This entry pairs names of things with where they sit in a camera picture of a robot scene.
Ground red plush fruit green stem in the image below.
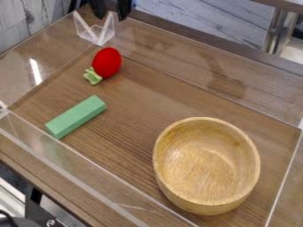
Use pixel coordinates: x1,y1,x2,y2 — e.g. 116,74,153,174
82,47,121,85

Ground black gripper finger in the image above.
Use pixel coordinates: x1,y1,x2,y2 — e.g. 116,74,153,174
88,0,108,19
116,0,132,21

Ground clear acrylic enclosure walls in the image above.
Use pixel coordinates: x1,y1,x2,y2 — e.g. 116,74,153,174
0,17,303,227

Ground black table frame bracket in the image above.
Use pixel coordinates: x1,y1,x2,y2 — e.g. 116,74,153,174
0,185,68,227

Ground wooden bowl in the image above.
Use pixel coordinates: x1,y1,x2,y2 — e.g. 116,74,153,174
152,117,260,215

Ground green rectangular block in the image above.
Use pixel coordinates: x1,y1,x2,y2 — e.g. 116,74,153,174
45,96,106,139

